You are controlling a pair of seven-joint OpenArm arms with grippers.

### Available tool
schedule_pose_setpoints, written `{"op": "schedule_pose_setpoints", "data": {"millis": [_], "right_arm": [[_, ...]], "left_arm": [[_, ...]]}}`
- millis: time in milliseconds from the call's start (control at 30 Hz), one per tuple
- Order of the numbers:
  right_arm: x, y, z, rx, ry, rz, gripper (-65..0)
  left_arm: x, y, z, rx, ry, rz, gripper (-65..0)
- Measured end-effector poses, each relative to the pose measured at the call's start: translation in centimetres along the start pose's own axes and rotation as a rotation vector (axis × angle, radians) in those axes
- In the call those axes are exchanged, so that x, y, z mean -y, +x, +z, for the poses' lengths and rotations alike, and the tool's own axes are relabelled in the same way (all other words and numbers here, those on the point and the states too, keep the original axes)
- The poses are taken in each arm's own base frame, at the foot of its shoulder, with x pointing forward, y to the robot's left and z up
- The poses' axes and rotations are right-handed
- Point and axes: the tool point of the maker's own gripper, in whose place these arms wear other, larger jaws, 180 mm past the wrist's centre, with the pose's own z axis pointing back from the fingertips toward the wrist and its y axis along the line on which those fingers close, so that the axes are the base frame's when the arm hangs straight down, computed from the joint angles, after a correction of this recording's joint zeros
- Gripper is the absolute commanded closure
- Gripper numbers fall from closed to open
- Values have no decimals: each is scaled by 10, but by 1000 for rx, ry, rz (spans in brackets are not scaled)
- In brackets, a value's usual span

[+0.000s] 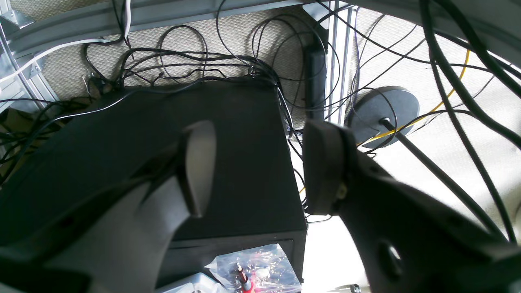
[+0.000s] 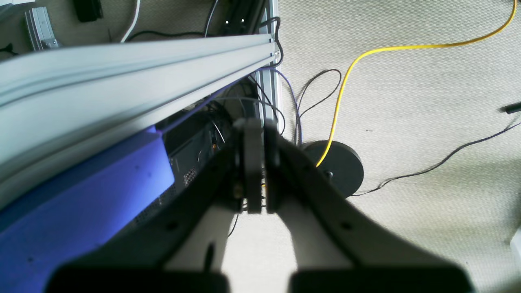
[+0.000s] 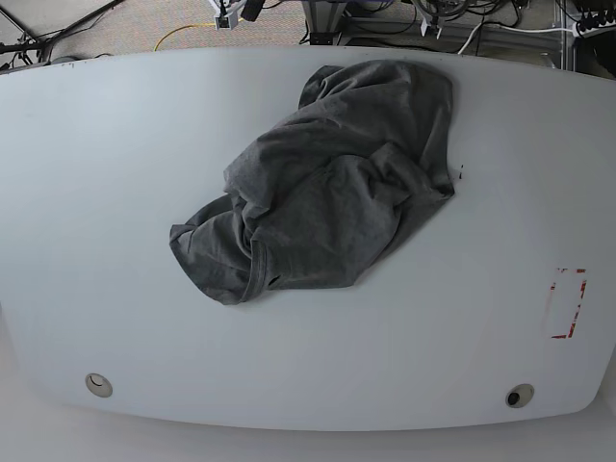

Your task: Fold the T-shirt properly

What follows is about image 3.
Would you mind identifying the grey T-shirt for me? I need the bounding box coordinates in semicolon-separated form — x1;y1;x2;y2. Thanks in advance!
169;60;454;305

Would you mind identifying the left table grommet hole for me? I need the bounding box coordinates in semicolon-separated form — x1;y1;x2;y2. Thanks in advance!
85;373;113;398

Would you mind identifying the table grommet hole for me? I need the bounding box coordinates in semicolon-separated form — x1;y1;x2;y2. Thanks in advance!
505;383;534;409
85;373;113;398

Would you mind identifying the right table grommet hole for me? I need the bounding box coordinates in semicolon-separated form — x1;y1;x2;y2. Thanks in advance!
505;383;534;409

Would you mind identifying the red tape rectangle marking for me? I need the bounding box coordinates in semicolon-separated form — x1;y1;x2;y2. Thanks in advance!
545;268;588;339

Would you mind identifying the white power strip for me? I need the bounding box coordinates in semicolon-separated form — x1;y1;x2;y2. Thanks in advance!
573;11;615;38

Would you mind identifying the black tripod stand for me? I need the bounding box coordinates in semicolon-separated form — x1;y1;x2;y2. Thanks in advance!
1;0;123;71

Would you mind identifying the aluminium frame post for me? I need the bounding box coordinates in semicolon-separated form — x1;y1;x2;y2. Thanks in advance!
301;1;347;45

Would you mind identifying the yellow cable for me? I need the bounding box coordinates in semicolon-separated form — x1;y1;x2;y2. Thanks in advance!
153;23;217;52

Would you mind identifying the white cable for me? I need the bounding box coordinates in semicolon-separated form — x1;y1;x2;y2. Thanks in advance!
456;21;577;56

